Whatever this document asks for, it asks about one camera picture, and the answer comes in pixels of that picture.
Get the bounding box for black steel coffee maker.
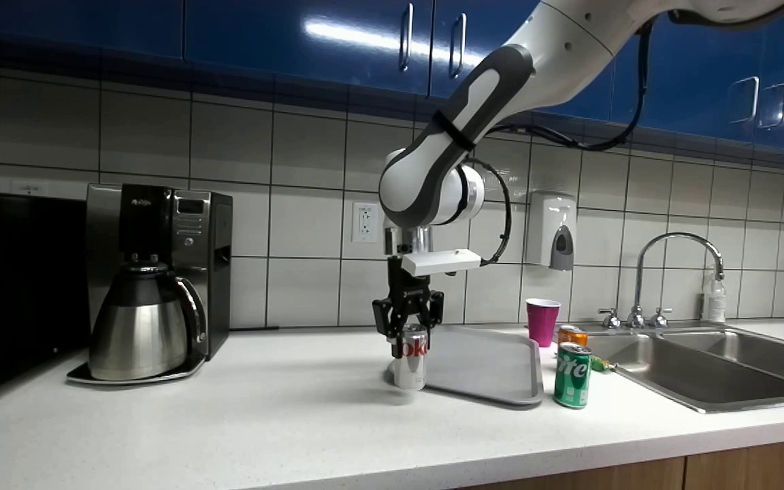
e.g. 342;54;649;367
65;183;234;390

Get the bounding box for silver Diet Coke can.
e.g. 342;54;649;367
388;326;433;394

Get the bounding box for chrome cabinet door handle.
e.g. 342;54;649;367
732;75;762;124
446;7;471;81
769;78;784;130
397;0;418;75

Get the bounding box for green soda can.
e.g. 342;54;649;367
554;339;595;410

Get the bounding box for blue upper cabinets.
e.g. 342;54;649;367
0;0;784;161

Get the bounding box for stainless steel double sink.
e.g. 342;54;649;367
561;325;784;416

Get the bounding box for grey plastic tray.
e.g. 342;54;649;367
422;325;547;408

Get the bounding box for magenta plastic cup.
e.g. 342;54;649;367
524;296;565;350

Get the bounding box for white wall soap dispenser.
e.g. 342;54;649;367
524;191;580;273

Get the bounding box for white wall power outlet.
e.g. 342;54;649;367
348;199;388;261

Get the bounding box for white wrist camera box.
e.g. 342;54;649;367
401;247;484;277

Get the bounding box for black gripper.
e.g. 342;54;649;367
373;255;446;363

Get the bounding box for black microwave oven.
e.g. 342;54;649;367
0;187;92;402

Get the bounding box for steel coffee carafe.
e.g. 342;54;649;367
88;265;207;382

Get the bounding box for wooden lower cabinets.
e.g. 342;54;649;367
471;432;784;490

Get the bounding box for clear soap bottle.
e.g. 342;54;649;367
699;270;731;326

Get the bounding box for chrome gooseneck faucet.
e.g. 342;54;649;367
630;229;727;330

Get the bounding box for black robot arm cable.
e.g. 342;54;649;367
464;17;659;270

